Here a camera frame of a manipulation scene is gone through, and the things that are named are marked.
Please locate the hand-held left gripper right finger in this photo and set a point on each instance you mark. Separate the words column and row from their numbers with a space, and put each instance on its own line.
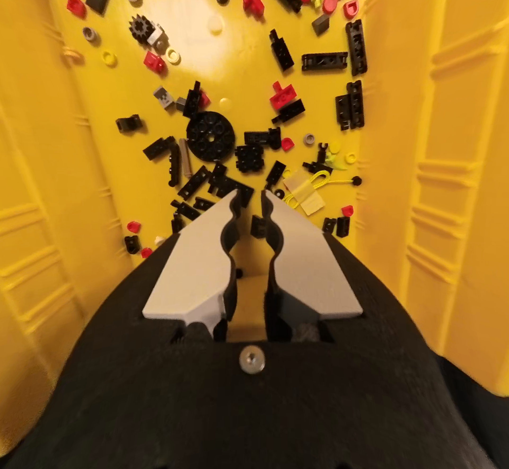
column 314, row 270

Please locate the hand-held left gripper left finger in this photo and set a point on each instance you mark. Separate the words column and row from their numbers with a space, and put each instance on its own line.
column 191, row 270

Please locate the yellow plastic bin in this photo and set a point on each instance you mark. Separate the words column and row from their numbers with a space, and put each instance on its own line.
column 437, row 119

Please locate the pile of lego pieces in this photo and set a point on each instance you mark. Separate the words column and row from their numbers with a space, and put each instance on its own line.
column 283, row 55

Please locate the black round lego plate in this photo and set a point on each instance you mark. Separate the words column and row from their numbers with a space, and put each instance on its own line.
column 199, row 134

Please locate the black lego gear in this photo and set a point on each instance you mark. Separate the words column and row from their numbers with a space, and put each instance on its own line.
column 142, row 29

